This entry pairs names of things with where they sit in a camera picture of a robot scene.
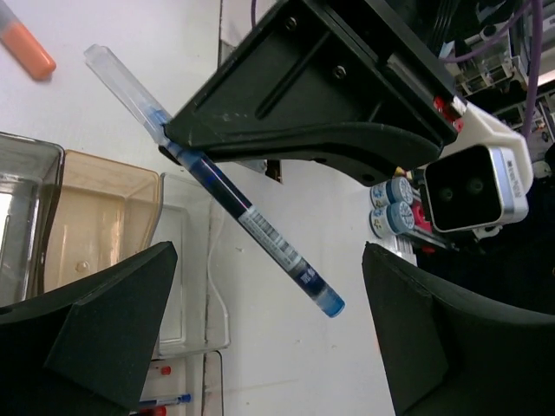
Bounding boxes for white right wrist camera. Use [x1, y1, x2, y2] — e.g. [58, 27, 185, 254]
[423, 103, 533, 233]

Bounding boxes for red ballpoint pen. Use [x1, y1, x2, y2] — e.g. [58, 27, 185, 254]
[134, 406, 167, 416]

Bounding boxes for blue gel pen clear cap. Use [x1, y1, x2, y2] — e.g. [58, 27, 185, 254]
[84, 44, 345, 318]

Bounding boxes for orange pastel highlighter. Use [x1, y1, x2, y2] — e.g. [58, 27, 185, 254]
[1, 1, 56, 81]

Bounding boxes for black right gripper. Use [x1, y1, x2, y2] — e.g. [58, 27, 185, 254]
[167, 1, 478, 146]

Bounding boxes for blue ballpoint pen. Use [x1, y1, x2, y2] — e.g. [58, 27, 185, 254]
[139, 393, 192, 408]

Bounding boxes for amber clear tray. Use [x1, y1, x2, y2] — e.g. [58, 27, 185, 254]
[43, 150, 161, 292]

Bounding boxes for long smoky clear tray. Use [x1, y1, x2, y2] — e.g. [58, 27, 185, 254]
[140, 351, 225, 416]

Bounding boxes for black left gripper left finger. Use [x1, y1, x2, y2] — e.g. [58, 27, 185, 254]
[1, 242, 178, 415]

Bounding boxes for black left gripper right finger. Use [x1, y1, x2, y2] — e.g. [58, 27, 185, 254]
[362, 244, 554, 415]

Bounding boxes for clear transparent tray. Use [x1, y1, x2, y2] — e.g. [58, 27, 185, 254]
[153, 173, 231, 358]

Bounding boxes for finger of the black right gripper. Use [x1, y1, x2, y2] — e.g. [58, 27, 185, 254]
[165, 123, 442, 181]

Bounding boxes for grey clear tray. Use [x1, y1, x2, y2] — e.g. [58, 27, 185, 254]
[1, 133, 65, 307]

